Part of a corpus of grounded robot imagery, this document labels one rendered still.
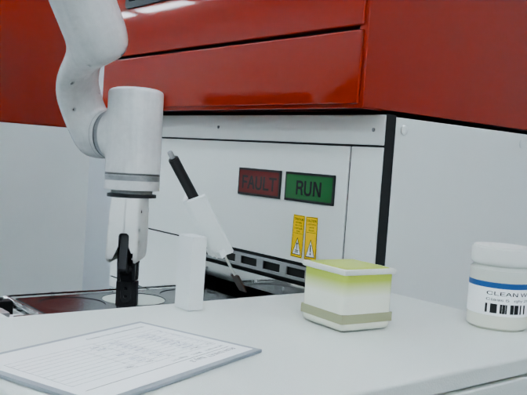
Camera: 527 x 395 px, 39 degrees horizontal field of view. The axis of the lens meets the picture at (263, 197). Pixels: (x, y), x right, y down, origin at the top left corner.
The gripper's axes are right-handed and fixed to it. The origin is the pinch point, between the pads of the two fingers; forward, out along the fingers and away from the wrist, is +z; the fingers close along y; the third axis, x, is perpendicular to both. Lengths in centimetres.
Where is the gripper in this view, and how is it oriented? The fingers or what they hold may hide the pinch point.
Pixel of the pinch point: (127, 293)
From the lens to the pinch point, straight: 117.0
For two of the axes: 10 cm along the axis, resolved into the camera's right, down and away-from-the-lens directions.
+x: 10.0, 0.5, 0.0
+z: -0.5, 10.0, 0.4
